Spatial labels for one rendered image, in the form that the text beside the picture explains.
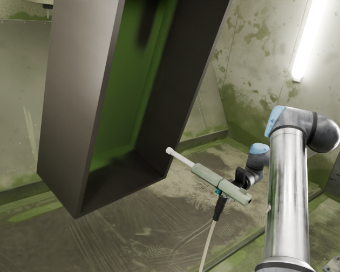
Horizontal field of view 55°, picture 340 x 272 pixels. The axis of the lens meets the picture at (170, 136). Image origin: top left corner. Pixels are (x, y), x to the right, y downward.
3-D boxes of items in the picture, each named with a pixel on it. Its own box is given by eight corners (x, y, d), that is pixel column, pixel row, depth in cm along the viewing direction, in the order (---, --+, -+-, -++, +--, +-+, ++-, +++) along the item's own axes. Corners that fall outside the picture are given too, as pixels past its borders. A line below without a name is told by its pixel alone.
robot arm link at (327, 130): (356, 114, 107) (294, 154, 172) (317, 107, 108) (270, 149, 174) (352, 148, 104) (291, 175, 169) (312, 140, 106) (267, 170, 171)
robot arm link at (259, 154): (273, 144, 170) (266, 165, 175) (250, 140, 171) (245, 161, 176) (274, 151, 161) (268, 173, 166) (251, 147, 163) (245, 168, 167)
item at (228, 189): (239, 232, 152) (255, 192, 142) (233, 236, 148) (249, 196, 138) (163, 178, 177) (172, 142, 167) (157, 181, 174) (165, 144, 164)
